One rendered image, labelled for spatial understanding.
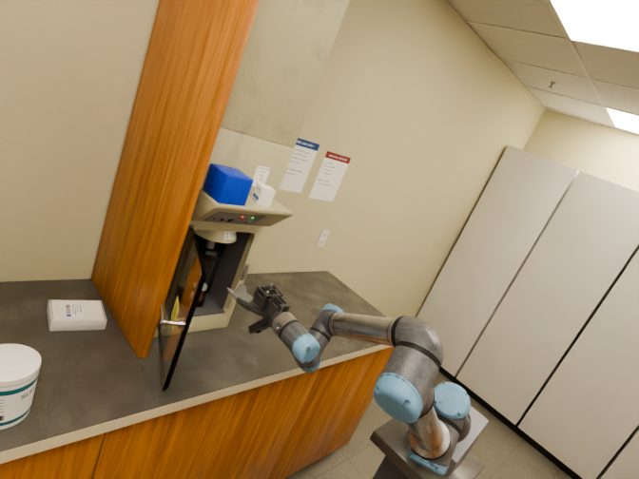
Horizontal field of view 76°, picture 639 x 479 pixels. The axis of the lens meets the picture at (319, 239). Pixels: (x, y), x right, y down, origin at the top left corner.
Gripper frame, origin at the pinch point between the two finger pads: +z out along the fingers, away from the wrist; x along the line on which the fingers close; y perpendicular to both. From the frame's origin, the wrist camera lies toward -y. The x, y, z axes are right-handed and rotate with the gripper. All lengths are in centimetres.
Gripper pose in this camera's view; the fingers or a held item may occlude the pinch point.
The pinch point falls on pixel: (244, 288)
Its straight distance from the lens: 141.9
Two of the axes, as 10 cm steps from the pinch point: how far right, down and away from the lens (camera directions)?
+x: -6.7, -0.3, -7.4
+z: -6.3, -5.2, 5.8
